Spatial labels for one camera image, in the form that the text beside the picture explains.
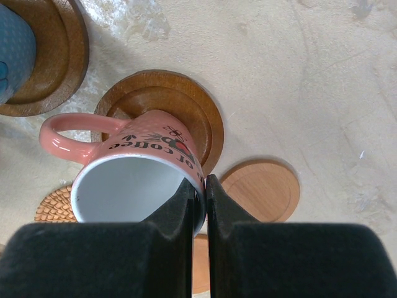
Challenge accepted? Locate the large woven rattan coaster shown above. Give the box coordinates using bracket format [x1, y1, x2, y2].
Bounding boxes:
[34, 185, 77, 223]

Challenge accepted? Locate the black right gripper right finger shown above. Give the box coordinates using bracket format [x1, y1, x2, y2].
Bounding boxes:
[206, 174, 396, 297]

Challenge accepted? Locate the orange white mug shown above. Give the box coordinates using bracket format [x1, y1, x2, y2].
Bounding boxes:
[39, 110, 205, 233]

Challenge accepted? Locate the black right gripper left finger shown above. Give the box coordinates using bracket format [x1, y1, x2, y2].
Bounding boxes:
[1, 181, 195, 297]

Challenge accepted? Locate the dark brown wooden coaster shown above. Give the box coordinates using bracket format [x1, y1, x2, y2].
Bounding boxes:
[94, 70, 224, 175]
[1, 0, 89, 117]

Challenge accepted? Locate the light wooden round coaster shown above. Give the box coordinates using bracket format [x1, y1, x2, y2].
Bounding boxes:
[192, 234, 210, 294]

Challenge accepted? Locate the blue patterned mug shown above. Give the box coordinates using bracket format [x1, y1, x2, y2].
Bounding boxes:
[0, 4, 37, 104]

